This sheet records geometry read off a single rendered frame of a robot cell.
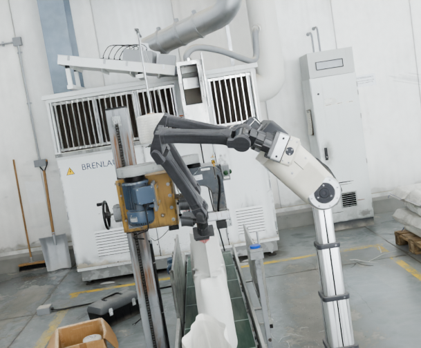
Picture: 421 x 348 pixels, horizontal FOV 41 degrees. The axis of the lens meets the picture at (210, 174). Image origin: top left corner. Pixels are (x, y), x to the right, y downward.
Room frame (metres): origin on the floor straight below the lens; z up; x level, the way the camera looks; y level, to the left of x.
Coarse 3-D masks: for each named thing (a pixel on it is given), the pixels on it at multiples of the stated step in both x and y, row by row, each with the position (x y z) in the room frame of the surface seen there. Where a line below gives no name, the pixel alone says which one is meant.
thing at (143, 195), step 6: (144, 186) 3.02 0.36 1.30; (150, 186) 3.03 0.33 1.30; (138, 192) 3.00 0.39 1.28; (144, 192) 3.02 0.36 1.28; (150, 192) 3.03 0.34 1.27; (138, 198) 3.00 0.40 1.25; (144, 198) 3.01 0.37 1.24; (150, 198) 3.03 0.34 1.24; (138, 204) 3.00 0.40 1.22; (144, 204) 3.04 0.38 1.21
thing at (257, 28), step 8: (256, 24) 6.30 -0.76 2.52; (256, 32) 6.23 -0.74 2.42; (256, 40) 6.21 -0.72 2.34; (192, 48) 5.71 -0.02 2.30; (200, 48) 5.74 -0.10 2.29; (208, 48) 5.78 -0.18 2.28; (216, 48) 5.81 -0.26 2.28; (224, 48) 5.87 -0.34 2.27; (256, 48) 6.21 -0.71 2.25; (184, 56) 5.69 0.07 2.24; (232, 56) 5.92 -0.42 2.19; (240, 56) 5.96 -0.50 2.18; (256, 56) 6.19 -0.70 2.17
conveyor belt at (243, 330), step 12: (228, 252) 4.99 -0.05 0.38; (228, 264) 4.58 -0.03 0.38; (192, 276) 4.40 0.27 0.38; (228, 276) 4.25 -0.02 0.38; (192, 288) 4.09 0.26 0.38; (228, 288) 3.96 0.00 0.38; (240, 288) 3.91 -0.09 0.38; (192, 300) 3.80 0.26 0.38; (240, 300) 3.65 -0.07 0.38; (192, 312) 3.57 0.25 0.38; (240, 312) 3.43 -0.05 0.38; (240, 324) 3.24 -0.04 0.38; (240, 336) 3.05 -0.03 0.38; (252, 336) 3.03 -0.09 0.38
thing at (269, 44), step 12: (252, 0) 6.34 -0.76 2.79; (264, 0) 6.31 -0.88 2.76; (252, 12) 6.36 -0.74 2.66; (264, 12) 6.31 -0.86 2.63; (276, 12) 6.42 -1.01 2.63; (252, 24) 6.38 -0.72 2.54; (264, 24) 6.31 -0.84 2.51; (276, 24) 6.37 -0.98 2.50; (264, 36) 6.31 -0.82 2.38; (276, 36) 6.35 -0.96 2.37; (252, 48) 6.47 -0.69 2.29; (264, 48) 6.32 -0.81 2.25; (276, 48) 6.33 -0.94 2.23
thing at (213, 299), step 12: (192, 240) 2.92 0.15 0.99; (216, 240) 2.94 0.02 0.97; (192, 252) 2.95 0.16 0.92; (204, 252) 2.84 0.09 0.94; (216, 252) 2.91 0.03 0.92; (204, 264) 2.85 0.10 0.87; (216, 264) 2.89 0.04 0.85; (204, 276) 2.83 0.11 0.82; (216, 276) 2.80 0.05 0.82; (204, 288) 2.80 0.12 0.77; (216, 288) 2.80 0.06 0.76; (204, 300) 2.80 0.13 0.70; (216, 300) 2.79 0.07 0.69; (228, 300) 2.82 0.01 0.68; (204, 312) 2.81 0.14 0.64; (216, 312) 2.79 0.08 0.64; (228, 312) 2.81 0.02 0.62; (228, 324) 2.80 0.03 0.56; (228, 336) 2.80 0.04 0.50
